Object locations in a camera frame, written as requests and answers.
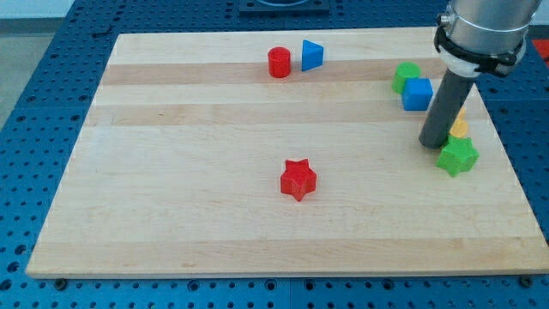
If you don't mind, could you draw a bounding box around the green star block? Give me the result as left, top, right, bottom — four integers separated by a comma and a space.
436, 136, 480, 178

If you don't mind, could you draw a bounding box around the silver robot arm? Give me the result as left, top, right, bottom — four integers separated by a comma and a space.
434, 0, 541, 79

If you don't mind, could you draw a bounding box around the red star block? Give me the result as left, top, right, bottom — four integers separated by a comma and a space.
280, 159, 317, 202

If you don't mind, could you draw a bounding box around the wooden board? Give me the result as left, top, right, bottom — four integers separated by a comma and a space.
27, 27, 548, 279

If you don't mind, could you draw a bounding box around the red cylinder block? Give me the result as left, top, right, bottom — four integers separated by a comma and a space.
268, 46, 292, 78

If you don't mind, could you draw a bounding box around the blue triangle block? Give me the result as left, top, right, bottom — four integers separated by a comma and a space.
301, 39, 324, 71

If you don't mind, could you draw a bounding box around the green cylinder block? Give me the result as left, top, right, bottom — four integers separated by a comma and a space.
391, 62, 421, 94

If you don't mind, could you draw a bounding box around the blue cube block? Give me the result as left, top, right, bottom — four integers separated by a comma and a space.
401, 78, 433, 112

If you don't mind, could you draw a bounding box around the yellow block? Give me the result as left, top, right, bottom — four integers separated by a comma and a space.
449, 107, 468, 138

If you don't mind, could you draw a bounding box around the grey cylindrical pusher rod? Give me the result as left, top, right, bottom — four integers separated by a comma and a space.
419, 69, 475, 149

